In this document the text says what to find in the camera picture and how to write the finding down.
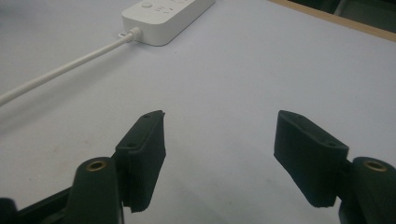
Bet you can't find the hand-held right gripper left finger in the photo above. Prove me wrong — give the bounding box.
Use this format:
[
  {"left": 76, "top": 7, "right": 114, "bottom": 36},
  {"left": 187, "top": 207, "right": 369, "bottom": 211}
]
[{"left": 64, "top": 109, "right": 167, "bottom": 224}]

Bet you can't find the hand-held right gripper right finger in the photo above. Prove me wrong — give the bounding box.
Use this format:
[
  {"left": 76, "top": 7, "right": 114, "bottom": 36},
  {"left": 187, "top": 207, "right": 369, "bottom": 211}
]
[{"left": 274, "top": 109, "right": 396, "bottom": 224}]

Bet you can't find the white power strip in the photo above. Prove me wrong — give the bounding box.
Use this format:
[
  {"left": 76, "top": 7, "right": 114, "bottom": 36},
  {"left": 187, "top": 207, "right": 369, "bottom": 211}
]
[{"left": 120, "top": 0, "right": 217, "bottom": 47}]

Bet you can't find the white power strip cable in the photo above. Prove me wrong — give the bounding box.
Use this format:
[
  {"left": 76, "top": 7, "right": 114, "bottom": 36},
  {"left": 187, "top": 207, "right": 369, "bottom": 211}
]
[{"left": 0, "top": 26, "right": 144, "bottom": 107}]

